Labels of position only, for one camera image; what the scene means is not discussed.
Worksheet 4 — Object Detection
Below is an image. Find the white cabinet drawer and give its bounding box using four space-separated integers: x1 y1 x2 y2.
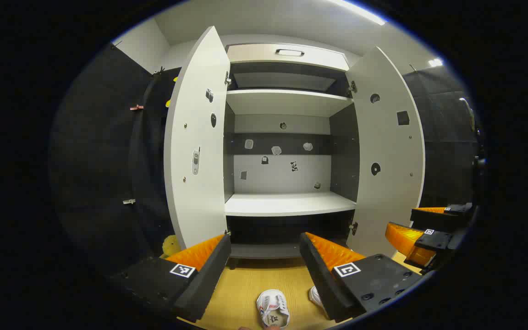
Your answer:
226 44 351 72

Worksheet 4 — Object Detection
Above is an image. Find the white canvas shoe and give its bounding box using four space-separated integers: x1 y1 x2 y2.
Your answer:
256 289 291 329
309 286 325 308

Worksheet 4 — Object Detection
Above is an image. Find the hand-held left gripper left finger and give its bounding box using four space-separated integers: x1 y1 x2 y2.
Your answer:
110 234 231 323

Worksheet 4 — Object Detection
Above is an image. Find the yellow plush toy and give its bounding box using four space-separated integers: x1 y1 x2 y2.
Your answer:
162 235 182 258

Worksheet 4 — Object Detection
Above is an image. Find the grey white shoe cabinet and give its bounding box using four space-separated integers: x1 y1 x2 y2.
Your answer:
224 44 360 269

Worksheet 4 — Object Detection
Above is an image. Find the white shoe cabinet door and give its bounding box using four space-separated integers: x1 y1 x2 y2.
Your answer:
346 46 425 258
164 26 231 250

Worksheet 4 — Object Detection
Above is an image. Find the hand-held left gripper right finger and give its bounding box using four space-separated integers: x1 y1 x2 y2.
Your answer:
299 232 423 323

